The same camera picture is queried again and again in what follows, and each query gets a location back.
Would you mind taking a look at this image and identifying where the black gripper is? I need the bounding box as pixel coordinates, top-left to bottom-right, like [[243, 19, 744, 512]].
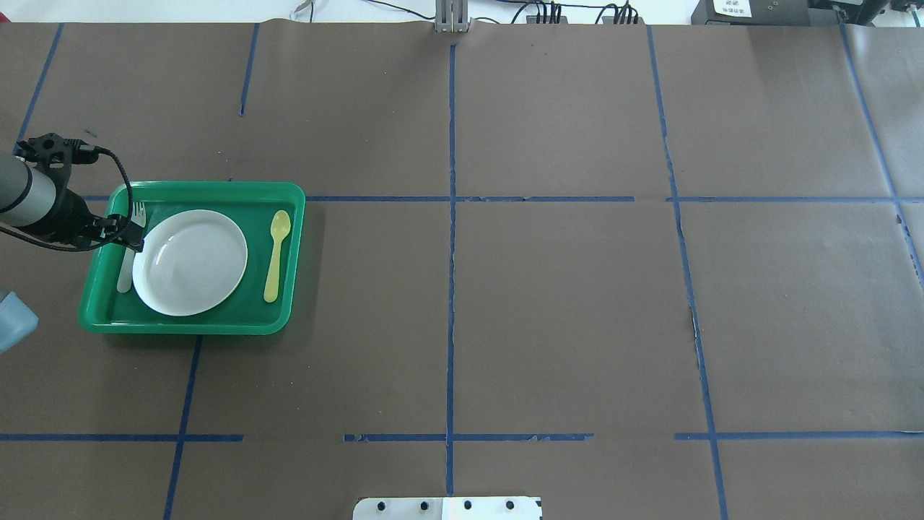
[[21, 190, 144, 253]]

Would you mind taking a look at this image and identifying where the pale mint plastic fork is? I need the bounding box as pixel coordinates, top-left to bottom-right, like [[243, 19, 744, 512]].
[[116, 201, 147, 293]]

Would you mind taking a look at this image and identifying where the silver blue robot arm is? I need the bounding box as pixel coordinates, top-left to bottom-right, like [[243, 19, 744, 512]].
[[1, 146, 143, 251]]

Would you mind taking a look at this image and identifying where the white round plate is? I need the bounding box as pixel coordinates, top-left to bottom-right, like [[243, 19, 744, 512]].
[[132, 209, 248, 317]]

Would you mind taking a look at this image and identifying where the green plastic tray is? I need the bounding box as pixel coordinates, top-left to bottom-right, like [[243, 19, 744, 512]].
[[79, 181, 305, 335]]

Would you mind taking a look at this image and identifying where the yellow plastic spoon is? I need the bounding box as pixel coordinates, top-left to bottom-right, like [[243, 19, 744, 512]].
[[263, 210, 292, 303]]

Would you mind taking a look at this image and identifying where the dark grey control box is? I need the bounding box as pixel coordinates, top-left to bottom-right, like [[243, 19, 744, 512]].
[[690, 1, 839, 27]]

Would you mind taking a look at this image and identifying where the black camera cable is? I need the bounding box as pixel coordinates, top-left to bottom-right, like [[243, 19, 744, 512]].
[[0, 144, 135, 252]]

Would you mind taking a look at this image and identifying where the grey aluminium frame post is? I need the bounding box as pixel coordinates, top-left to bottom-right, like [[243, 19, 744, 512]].
[[435, 0, 471, 33]]

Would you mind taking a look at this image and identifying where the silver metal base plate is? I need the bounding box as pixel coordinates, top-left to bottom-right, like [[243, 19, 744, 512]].
[[352, 496, 544, 519]]

